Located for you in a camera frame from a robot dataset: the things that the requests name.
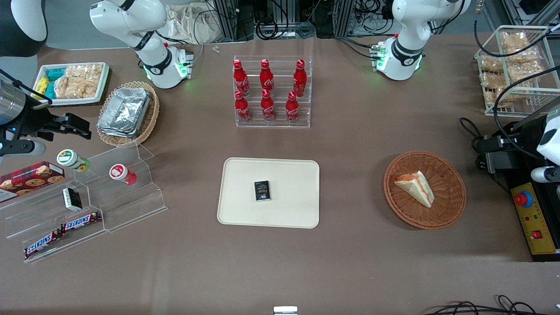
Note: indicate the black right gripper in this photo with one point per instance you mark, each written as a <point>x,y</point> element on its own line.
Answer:
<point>35,119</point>

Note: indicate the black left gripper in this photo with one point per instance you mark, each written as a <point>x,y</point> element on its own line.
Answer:
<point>527,132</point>

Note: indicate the triangular sandwich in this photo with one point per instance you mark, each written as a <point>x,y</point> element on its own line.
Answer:
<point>418,187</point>

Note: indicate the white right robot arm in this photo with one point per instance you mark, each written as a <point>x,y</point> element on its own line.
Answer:
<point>131,17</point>

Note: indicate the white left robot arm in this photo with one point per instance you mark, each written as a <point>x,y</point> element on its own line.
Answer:
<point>411,26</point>

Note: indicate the white rectangular snack tray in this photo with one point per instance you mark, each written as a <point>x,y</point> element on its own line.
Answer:
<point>103,94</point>

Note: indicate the tan oval wicker basket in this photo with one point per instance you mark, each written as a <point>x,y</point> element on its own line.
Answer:
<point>151,118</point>

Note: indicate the brown round wicker basket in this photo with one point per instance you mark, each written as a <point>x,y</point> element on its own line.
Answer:
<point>446,210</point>

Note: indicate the cream plastic serving tray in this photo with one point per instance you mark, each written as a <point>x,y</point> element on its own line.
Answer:
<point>288,175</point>

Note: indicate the black power adapter box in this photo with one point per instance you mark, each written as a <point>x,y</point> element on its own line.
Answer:
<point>503,161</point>

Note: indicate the green lidded drink bottle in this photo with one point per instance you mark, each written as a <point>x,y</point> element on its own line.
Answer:
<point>70,158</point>

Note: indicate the black tabletop appliance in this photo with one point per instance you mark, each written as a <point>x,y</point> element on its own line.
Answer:
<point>525,173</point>

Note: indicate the clear bag of rice crackers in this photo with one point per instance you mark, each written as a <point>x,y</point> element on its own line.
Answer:
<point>72,89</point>
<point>85,74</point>

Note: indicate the clear bag of fried snacks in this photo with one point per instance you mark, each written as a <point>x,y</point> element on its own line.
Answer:
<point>525,72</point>
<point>514,40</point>
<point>491,64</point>
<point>494,98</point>
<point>523,56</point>
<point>493,81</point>

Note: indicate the teal snack packet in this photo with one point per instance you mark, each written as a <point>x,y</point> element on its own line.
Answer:
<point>49,90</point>
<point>56,73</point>

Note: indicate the stacked aluminium foil trays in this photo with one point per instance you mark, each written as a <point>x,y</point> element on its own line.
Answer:
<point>124,111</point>

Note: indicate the yellow snack packet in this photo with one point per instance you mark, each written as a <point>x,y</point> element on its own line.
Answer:
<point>41,85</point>

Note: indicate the red drink bottle white lid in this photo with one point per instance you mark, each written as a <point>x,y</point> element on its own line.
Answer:
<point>120,173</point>

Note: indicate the red cookie box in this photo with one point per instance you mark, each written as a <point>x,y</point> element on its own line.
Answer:
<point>30,179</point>

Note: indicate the small black and white box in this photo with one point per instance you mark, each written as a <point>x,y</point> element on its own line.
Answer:
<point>72,199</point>

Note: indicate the yellow emergency stop control box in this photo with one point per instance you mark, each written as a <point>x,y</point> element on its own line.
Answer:
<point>540,227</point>

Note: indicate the clear acrylic step shelf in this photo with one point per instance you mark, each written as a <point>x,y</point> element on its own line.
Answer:
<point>131,205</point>

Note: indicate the Snickers chocolate bar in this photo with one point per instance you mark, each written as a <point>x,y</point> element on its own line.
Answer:
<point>41,244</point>
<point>81,222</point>

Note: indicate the beige cloth bag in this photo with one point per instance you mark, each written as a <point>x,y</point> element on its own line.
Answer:
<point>188,24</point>

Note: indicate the red cola bottle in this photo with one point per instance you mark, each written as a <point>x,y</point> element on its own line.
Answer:
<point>267,108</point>
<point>242,109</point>
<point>300,78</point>
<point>241,78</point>
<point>292,109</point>
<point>266,78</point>

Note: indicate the small black card box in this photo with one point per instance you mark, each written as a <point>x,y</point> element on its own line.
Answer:
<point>262,191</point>

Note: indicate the clear acrylic bottle rack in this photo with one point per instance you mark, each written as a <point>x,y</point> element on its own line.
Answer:
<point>280,124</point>

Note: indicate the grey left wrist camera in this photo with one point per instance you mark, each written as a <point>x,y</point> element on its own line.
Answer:
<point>547,174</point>

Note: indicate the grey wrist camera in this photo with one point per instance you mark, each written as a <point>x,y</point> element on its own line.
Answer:
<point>547,174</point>
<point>24,148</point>

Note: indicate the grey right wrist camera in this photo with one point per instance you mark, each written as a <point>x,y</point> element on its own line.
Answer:
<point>24,148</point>

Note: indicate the black aluminium frame rack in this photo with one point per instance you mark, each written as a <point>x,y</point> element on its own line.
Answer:
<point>245,17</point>

